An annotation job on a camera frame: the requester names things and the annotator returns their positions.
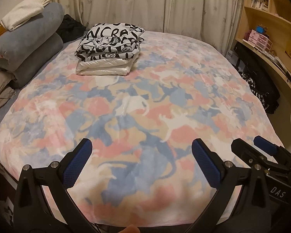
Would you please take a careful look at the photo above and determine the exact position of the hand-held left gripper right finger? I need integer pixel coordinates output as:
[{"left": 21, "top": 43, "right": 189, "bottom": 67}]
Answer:
[{"left": 184, "top": 138, "right": 285, "bottom": 233}]

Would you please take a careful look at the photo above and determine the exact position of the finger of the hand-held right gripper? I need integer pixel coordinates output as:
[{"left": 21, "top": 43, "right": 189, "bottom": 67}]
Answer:
[
  {"left": 230, "top": 138, "right": 269, "bottom": 173},
  {"left": 253, "top": 136, "right": 291, "bottom": 168}
]

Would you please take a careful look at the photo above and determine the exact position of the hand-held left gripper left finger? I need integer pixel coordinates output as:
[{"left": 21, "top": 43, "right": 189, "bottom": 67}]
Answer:
[{"left": 13, "top": 138, "right": 97, "bottom": 233}]

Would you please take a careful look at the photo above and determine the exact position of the cream shiny puffer jacket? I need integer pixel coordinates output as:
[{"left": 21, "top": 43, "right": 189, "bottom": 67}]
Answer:
[{"left": 76, "top": 56, "right": 139, "bottom": 76}]

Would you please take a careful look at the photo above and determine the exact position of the black and white printed jacket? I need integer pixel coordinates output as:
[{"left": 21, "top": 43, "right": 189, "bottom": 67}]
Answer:
[{"left": 75, "top": 22, "right": 146, "bottom": 62}]

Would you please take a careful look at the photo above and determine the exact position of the person's left hand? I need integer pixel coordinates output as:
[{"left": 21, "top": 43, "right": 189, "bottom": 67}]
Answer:
[{"left": 121, "top": 224, "right": 140, "bottom": 233}]

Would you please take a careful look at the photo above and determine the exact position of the black and white patterned cloth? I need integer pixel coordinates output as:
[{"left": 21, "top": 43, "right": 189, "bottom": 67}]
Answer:
[{"left": 240, "top": 71, "right": 268, "bottom": 111}]

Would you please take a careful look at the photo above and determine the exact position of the pastel cat print blanket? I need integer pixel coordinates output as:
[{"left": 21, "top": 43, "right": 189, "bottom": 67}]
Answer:
[{"left": 0, "top": 28, "right": 285, "bottom": 229}]

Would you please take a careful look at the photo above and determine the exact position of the black bag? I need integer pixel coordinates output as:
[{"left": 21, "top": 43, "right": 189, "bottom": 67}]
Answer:
[{"left": 233, "top": 41, "right": 280, "bottom": 114}]

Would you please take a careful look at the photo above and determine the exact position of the beige folded cloth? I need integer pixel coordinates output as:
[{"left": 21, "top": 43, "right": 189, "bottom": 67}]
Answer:
[{"left": 0, "top": 70, "right": 17, "bottom": 117}]

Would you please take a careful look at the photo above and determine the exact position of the pink mini drawer set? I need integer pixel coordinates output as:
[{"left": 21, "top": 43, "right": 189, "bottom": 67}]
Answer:
[{"left": 244, "top": 29, "right": 273, "bottom": 51}]

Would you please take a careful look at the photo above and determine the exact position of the wooden shelf unit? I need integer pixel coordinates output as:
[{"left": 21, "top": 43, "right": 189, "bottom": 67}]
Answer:
[{"left": 233, "top": 0, "right": 291, "bottom": 95}]

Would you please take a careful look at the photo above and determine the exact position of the rolled grey-blue duvet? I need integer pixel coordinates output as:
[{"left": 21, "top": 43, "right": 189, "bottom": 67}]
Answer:
[{"left": 0, "top": 2, "right": 65, "bottom": 89}]

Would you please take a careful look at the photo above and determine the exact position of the row of books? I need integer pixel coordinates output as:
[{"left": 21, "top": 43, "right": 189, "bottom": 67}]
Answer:
[{"left": 251, "top": 0, "right": 269, "bottom": 11}]

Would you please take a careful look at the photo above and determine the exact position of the white knitted cloth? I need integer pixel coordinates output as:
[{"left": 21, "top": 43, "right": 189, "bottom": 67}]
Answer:
[{"left": 0, "top": 0, "right": 54, "bottom": 31}]

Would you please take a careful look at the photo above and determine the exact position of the cream floral curtain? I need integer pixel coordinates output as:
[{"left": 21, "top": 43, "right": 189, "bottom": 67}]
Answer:
[{"left": 48, "top": 0, "right": 248, "bottom": 51}]

